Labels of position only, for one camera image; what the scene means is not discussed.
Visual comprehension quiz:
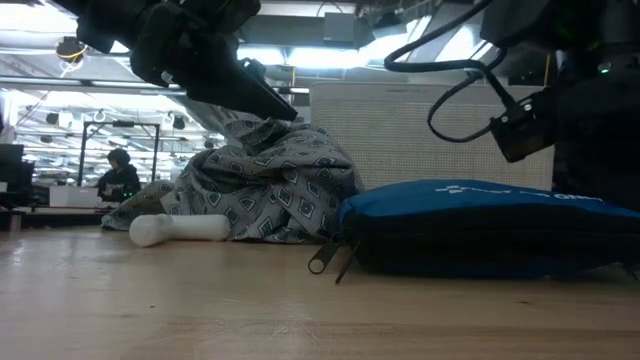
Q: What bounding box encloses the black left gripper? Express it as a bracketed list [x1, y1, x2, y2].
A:
[129, 0, 300, 123]

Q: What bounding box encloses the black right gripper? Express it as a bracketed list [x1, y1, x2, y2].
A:
[549, 69, 640, 211]

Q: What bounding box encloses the grey diamond-patterned cloth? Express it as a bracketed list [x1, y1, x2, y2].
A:
[101, 102, 365, 245]

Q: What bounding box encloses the blue first aid pouch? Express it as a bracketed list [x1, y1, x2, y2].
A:
[307, 178, 640, 286]

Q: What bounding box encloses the white plastic cylinder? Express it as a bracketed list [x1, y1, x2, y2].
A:
[128, 213, 232, 249]

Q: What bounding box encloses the person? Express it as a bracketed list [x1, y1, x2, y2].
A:
[95, 147, 142, 204]

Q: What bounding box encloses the white plastic storage bin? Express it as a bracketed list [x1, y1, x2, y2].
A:
[308, 81, 557, 192]

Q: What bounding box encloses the long linear ceiling light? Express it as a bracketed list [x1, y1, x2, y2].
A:
[0, 74, 311, 96]

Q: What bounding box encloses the white box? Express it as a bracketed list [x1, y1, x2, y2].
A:
[48, 185, 101, 209]

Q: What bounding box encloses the dark low desk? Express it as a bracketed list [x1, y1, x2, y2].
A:
[0, 202, 114, 233]

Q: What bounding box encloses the black monitor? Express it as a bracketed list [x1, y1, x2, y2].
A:
[0, 143, 34, 207]

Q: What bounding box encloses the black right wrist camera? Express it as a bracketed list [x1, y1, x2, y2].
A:
[489, 97, 557, 164]

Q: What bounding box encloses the black metal gantry frame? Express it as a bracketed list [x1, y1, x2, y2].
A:
[77, 120, 161, 188]

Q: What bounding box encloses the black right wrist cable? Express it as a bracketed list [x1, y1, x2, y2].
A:
[383, 0, 516, 145]

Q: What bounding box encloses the hanging black yellow cable reel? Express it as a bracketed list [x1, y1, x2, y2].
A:
[55, 36, 90, 65]

